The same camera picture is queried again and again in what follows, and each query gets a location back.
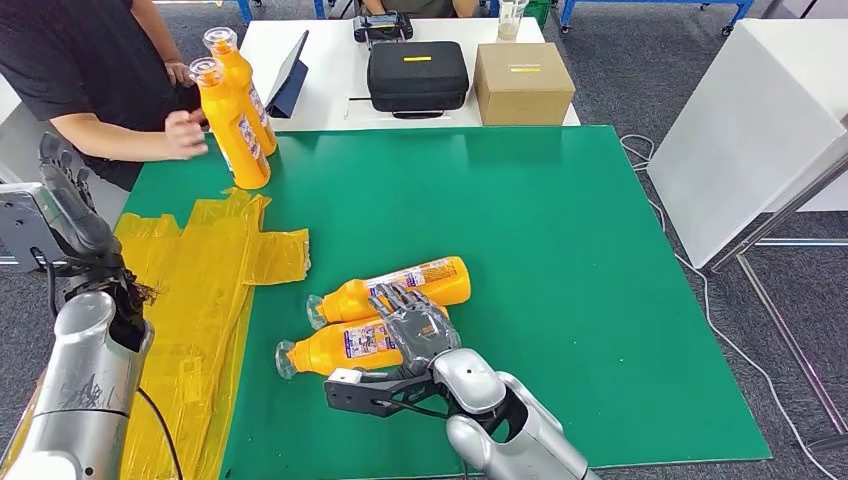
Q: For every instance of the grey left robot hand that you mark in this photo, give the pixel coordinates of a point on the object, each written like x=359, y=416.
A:
x=79, y=212

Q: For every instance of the person's right hand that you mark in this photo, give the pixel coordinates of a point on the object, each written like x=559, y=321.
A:
x=184, y=136

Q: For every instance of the person's left hand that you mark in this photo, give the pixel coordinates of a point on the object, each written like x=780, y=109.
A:
x=177, y=71

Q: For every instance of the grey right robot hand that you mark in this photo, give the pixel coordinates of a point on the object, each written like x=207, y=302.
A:
x=417, y=331

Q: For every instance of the orange bottle clear cap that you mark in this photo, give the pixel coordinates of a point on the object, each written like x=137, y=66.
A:
x=344, y=305
x=232, y=132
x=237, y=66
x=318, y=354

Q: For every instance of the black handheld controller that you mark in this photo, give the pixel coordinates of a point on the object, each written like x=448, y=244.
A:
x=382, y=28

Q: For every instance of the person's right forearm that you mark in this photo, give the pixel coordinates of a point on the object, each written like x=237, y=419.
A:
x=112, y=142

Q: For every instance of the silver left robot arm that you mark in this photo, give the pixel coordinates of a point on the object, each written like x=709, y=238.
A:
x=86, y=384

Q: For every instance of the person's left forearm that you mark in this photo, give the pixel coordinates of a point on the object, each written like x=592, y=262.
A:
x=156, y=30

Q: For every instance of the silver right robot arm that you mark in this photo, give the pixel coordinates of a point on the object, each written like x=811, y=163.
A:
x=517, y=430

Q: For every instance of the white panel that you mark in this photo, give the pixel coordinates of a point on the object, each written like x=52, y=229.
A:
x=742, y=136
x=20, y=146

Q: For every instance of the tablet in blue case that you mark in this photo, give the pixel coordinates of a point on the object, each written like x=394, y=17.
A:
x=290, y=83

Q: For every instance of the person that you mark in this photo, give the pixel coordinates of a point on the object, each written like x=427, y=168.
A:
x=414, y=6
x=60, y=60

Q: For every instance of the yellow tape patch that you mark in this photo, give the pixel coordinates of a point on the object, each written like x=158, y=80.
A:
x=199, y=298

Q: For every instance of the white table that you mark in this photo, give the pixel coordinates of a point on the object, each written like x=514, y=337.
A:
x=331, y=46

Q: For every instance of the black carrying case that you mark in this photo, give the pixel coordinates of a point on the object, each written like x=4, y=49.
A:
x=417, y=79

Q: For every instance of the brown cardboard box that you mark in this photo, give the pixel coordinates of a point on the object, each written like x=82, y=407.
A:
x=523, y=89

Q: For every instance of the clear plastic cup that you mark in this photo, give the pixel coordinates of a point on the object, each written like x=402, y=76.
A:
x=510, y=23

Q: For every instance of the green plastic crate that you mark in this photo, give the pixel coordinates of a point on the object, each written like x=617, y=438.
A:
x=540, y=10

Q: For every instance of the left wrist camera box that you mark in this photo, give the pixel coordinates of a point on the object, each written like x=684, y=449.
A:
x=23, y=225

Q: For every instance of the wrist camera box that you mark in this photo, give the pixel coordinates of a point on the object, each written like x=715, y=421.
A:
x=23, y=225
x=358, y=394

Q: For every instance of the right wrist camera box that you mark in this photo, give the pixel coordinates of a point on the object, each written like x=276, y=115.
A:
x=358, y=394

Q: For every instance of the grey metal frame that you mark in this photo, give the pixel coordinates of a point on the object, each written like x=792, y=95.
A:
x=782, y=212

